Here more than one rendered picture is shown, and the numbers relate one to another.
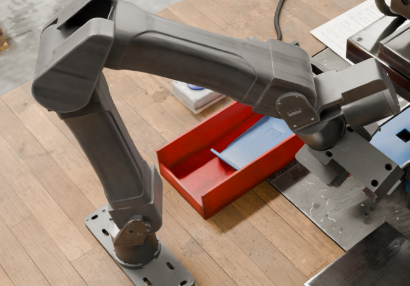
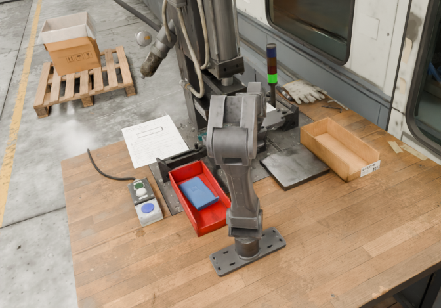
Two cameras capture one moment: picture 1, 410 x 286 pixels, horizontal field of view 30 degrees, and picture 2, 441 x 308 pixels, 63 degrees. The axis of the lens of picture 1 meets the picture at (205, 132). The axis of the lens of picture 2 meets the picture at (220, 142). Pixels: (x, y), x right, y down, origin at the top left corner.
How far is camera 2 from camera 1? 0.90 m
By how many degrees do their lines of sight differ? 57
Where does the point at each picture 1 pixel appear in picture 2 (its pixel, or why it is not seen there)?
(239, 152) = (200, 201)
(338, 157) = (266, 124)
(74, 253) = (240, 284)
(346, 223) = (253, 174)
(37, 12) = not seen: outside the picture
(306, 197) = not seen: hidden behind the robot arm
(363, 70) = (252, 86)
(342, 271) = (281, 175)
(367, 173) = (277, 118)
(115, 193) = (254, 205)
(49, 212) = (204, 297)
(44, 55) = (237, 134)
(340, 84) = not seen: hidden behind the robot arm
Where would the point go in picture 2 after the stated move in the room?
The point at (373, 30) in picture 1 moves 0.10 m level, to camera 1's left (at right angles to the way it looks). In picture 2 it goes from (204, 104) to (198, 122)
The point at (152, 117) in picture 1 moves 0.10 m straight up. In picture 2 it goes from (154, 238) to (146, 214)
